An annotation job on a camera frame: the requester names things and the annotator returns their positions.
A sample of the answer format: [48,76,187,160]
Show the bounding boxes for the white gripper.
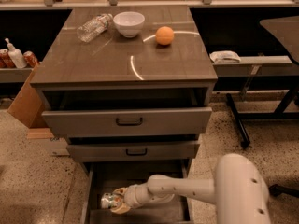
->
[110,183,176,215]

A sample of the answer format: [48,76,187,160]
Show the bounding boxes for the green 7up can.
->
[101,193,121,209]

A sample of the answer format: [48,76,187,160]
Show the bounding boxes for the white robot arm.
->
[111,154,271,224]

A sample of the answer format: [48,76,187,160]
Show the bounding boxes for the bottom grey drawer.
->
[80,160,193,224]

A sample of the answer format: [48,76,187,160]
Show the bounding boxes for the grey drawer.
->
[80,160,193,224]
[66,141,200,162]
[42,107,212,138]

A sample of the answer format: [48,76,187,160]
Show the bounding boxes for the middle grey drawer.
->
[66,141,200,162]

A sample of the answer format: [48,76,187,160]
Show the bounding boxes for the top grey drawer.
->
[42,107,212,138]

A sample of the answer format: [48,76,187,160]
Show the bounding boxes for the grey drawer cabinet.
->
[30,5,219,224]

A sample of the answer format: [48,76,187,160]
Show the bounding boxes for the red soda can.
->
[23,51,39,67]
[0,49,15,68]

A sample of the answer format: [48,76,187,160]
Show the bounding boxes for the brown cardboard box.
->
[7,65,47,129]

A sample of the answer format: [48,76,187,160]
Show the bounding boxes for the black chair base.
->
[269,184,299,198]

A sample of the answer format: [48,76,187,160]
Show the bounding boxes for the orange fruit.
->
[155,26,174,46]

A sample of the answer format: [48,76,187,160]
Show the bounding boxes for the clear plastic water bottle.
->
[77,14,113,43]

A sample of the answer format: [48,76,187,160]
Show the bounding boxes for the folded white cloth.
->
[209,50,241,63]

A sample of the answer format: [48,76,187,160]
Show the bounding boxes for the white pump bottle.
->
[5,38,27,69]

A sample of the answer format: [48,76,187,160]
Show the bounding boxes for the white ceramic bowl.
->
[113,11,145,38]

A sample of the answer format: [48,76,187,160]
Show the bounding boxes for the dark side table top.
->
[260,16,299,64]

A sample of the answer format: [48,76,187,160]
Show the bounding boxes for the black table leg frame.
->
[226,85,299,149]

